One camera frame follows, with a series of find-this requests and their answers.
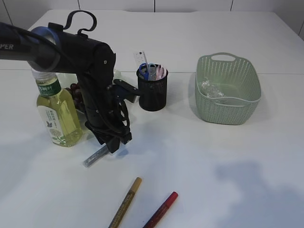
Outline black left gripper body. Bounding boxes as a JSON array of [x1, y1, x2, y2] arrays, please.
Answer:
[[82, 90, 132, 145]]

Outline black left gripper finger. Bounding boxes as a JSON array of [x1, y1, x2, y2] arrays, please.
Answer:
[[106, 137, 120, 153]]

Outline silver marker pen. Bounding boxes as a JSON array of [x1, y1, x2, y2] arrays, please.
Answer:
[[83, 145, 108, 168]]

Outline purple artificial grape bunch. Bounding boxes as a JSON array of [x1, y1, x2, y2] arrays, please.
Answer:
[[65, 83, 84, 112]]

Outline yellow tea plastic bottle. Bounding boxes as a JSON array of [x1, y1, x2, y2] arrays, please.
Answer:
[[31, 69, 83, 147]]

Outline blue scissors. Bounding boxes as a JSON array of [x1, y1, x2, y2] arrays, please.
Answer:
[[138, 63, 150, 81]]

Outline clear plastic ruler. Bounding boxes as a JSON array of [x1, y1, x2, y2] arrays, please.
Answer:
[[133, 51, 156, 81]]

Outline pink purple scissors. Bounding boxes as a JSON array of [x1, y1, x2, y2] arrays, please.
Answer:
[[155, 65, 167, 81]]

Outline gold marker pen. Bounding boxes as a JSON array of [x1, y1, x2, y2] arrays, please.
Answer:
[[109, 177, 142, 228]]

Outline red marker pen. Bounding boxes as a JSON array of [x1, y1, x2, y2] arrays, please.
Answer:
[[143, 191, 179, 228]]

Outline clear plastic sheet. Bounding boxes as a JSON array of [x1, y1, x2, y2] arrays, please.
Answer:
[[201, 78, 236, 105]]

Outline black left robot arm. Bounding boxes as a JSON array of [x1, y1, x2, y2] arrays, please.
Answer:
[[0, 23, 139, 153]]

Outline black mesh pen holder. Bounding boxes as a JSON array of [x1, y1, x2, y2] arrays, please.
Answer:
[[136, 70, 168, 112]]

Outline green wavy plastic plate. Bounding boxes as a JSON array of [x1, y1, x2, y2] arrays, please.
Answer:
[[57, 68, 124, 114]]

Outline green plastic woven basket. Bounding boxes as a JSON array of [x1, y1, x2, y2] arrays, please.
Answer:
[[195, 53, 261, 125]]

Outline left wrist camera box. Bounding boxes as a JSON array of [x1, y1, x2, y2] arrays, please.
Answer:
[[113, 79, 142, 103]]

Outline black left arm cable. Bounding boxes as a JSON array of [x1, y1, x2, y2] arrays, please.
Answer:
[[0, 9, 131, 141]]

